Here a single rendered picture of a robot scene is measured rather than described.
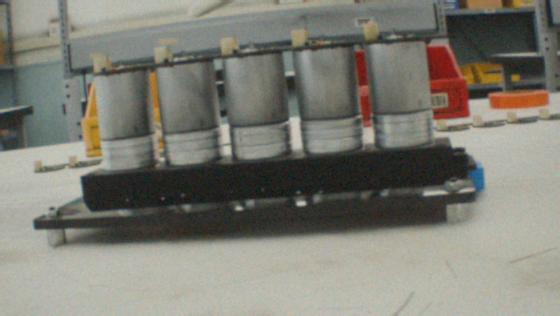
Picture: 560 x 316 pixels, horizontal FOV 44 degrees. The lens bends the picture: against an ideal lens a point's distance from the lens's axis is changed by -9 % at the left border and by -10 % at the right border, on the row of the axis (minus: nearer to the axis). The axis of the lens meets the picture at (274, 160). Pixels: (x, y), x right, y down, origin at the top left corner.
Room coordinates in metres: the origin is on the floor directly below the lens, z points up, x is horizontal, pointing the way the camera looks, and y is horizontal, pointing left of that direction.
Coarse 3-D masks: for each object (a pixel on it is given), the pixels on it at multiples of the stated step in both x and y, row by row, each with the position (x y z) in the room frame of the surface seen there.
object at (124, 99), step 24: (120, 72) 0.30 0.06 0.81; (144, 72) 0.31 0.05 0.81; (96, 96) 0.31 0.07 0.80; (120, 96) 0.30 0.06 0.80; (144, 96) 0.30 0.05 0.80; (120, 120) 0.30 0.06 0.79; (144, 120) 0.30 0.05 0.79; (120, 144) 0.30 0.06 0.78; (144, 144) 0.30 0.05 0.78; (120, 168) 0.30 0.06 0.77; (144, 168) 0.30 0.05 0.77
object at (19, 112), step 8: (0, 112) 2.85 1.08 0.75; (8, 112) 2.95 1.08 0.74; (16, 112) 3.05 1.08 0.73; (24, 112) 3.16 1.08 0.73; (32, 112) 3.28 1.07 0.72; (0, 120) 2.84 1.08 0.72; (8, 120) 3.25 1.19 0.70; (16, 120) 3.24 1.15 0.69; (24, 120) 3.27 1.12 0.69; (0, 128) 3.25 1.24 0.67; (8, 128) 3.25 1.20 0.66; (16, 128) 3.24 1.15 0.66; (24, 128) 3.26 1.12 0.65; (24, 136) 3.24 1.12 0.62; (24, 144) 3.24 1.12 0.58
